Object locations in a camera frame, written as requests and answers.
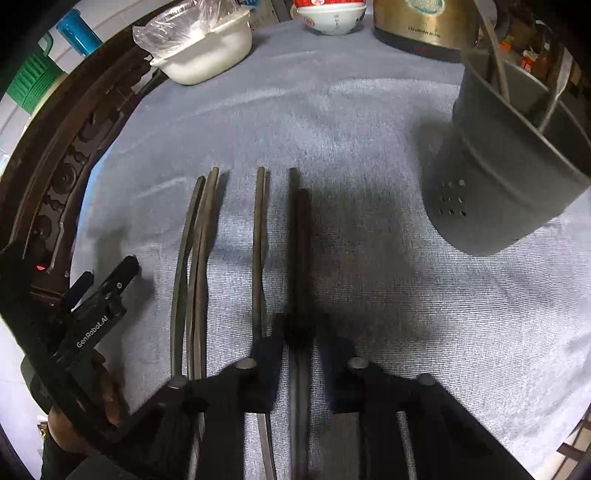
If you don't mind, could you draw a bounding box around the blue bottle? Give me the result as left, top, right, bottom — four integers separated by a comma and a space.
56, 9, 103, 54

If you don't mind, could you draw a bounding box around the grey perforated utensil holder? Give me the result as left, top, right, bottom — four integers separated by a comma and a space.
422, 46, 591, 258

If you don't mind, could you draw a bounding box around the grey table cloth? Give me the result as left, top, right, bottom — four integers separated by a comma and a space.
69, 18, 591, 480

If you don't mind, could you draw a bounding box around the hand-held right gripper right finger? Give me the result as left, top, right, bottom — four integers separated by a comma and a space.
318, 314, 536, 480

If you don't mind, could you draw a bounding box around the red banded bowl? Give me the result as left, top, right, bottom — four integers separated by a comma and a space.
294, 0, 368, 17

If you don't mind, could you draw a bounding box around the white bowl with red mark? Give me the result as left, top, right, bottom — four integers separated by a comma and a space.
300, 10, 365, 37

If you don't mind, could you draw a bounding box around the dark metal chopstick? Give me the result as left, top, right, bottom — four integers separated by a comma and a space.
250, 166, 279, 480
169, 175, 207, 384
286, 167, 305, 480
186, 168, 221, 444
295, 188, 315, 480

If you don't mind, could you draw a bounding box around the white pot with handles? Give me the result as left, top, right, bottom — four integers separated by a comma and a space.
150, 9, 254, 86

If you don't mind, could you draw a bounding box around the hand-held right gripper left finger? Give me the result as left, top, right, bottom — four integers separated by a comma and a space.
136, 314, 289, 480

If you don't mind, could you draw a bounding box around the gold electric kettle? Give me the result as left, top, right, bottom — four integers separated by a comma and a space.
372, 0, 498, 63

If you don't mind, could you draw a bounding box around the clear plastic bag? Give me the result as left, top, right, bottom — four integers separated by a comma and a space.
132, 0, 232, 57

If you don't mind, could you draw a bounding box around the bunch of grey chopsticks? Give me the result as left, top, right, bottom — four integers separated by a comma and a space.
475, 0, 571, 132

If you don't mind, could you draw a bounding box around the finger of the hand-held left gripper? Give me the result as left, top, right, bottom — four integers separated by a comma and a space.
92, 255, 140, 305
62, 271, 94, 309

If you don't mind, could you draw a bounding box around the green thermos jug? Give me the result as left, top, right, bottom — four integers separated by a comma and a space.
4, 34, 64, 115

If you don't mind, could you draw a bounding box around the person's left hand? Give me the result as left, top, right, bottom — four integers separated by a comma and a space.
46, 354, 125, 456

